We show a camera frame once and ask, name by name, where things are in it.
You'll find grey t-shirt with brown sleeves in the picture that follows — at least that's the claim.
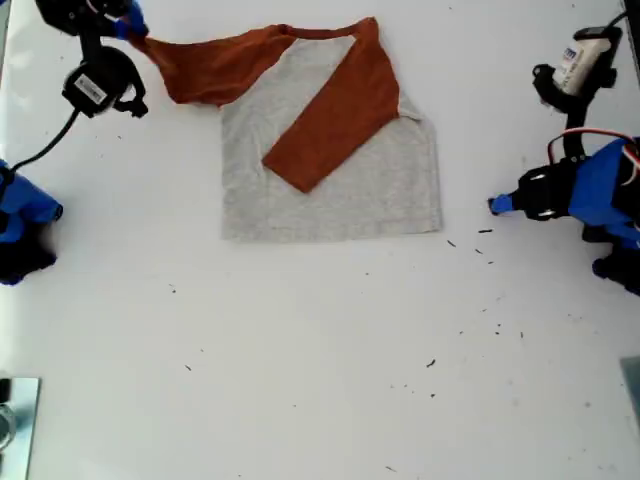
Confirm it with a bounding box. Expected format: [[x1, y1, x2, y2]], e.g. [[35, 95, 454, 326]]
[[130, 16, 444, 243]]

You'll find shiny steel plate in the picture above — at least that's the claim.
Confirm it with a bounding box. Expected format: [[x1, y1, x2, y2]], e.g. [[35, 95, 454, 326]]
[[0, 377, 42, 480]]

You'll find arm camera stalk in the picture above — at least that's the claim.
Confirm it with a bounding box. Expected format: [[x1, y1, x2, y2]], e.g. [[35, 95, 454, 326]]
[[562, 107, 592, 162], [77, 22, 106, 64]]

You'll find arm red servo wire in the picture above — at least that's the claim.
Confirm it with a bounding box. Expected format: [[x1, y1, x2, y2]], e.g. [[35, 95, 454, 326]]
[[547, 127, 640, 187]]

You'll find arm camera box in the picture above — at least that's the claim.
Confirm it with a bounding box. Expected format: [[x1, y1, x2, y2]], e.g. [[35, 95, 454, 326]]
[[60, 47, 150, 120], [531, 25, 625, 115]]

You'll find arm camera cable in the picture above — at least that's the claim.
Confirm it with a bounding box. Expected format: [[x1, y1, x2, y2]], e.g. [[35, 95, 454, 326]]
[[0, 107, 82, 176], [602, 8, 632, 34]]

